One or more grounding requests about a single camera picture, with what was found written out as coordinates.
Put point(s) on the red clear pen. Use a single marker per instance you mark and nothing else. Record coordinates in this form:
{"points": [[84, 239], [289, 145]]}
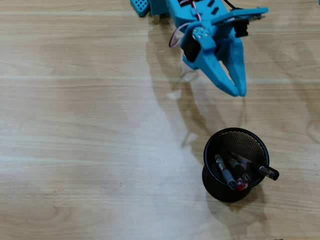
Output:
{"points": [[241, 186]]}

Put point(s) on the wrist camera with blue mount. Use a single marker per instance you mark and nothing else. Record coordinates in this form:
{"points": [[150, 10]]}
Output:
{"points": [[242, 27]]}

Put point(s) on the black retractable pen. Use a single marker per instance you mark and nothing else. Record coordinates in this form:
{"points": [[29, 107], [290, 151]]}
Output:
{"points": [[236, 166]]}

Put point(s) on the blue perforated robot base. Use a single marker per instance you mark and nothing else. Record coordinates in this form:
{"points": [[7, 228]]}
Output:
{"points": [[140, 7]]}

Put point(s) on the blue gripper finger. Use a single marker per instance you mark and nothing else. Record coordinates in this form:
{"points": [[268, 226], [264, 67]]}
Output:
{"points": [[215, 72], [237, 65]]}

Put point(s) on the grey grip clear pen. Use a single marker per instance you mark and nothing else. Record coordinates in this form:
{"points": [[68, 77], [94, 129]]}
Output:
{"points": [[226, 175]]}

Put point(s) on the clear pen with black cap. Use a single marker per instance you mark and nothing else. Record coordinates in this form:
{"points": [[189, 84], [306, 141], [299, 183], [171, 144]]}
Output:
{"points": [[270, 172]]}

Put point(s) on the black mesh pen holder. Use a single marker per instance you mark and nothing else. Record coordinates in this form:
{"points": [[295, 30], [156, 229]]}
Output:
{"points": [[217, 192]]}

